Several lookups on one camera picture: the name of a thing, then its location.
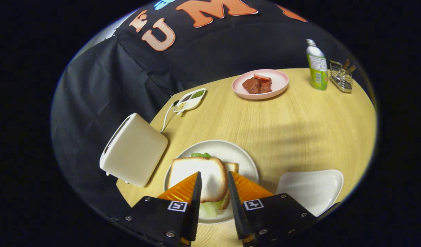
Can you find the green lettuce leaf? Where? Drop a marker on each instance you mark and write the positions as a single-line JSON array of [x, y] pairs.
[[201, 155]]

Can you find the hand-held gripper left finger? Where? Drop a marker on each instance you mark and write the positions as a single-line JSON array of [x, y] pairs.
[[155, 216]]

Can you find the round white plate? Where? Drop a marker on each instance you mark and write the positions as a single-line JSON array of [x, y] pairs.
[[231, 151]]

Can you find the white bread slice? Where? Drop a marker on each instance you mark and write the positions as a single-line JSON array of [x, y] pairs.
[[232, 167]]

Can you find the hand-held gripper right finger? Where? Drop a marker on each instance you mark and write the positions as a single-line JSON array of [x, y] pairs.
[[275, 214]]

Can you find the white rounded triangular dish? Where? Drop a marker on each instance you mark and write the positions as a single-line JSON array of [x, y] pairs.
[[310, 188]]

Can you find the black backdrop cloth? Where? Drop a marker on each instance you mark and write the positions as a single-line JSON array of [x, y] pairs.
[[93, 103]]

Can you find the white divided condiment dish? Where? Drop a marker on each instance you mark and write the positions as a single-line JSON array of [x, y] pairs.
[[190, 104]]

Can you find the red sausage strip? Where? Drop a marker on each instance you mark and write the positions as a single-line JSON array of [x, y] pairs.
[[262, 77]]

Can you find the green labelled metal bottle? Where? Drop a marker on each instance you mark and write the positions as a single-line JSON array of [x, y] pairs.
[[317, 68]]

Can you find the pink plate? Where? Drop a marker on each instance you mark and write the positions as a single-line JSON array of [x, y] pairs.
[[281, 80]]

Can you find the white toaster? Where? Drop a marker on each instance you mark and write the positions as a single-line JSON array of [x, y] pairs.
[[135, 151]]

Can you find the toasted bread slice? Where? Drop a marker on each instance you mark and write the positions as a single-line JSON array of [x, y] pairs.
[[203, 175]]

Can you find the brown meat piece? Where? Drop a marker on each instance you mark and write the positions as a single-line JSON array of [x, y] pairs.
[[255, 86]]

